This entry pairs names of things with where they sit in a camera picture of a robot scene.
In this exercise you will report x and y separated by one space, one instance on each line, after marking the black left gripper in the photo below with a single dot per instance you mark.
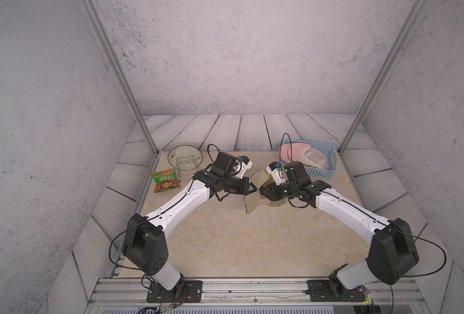
244 184

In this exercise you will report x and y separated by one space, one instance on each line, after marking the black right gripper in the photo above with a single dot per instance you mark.
272 191

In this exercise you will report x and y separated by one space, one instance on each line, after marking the beige baseball cap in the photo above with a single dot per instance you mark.
255 200

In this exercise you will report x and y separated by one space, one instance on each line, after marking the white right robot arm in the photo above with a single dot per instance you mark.
392 253

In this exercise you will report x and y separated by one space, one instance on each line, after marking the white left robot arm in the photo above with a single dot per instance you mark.
145 241

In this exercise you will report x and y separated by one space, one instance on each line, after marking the pink baseball cap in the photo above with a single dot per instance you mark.
286 152
308 156

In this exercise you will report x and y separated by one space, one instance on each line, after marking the light blue perforated basket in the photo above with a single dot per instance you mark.
329 151

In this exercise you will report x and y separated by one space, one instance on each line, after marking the green glass plate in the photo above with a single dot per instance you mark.
182 151

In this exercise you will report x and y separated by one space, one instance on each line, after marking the green snack packet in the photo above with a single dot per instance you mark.
165 180

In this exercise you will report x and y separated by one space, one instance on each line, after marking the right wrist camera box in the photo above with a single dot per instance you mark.
275 170

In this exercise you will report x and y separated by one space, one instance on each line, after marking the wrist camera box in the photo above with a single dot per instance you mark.
241 165
275 170

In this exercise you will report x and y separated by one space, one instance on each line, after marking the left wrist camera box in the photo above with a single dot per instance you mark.
241 165

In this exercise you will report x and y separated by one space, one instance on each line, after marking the metal wire plate stand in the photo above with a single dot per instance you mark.
187 163

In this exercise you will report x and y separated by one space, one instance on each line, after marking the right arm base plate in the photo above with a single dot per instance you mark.
329 291

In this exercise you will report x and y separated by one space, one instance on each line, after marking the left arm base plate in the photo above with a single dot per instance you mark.
185 291

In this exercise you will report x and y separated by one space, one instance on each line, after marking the aluminium front rail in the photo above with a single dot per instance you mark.
255 295

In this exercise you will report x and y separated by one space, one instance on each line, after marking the right aluminium frame post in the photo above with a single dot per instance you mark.
397 46

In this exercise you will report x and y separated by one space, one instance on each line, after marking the aluminium frame post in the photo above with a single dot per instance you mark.
397 46
108 51

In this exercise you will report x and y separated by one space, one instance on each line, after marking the left aluminium frame post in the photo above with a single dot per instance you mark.
108 51

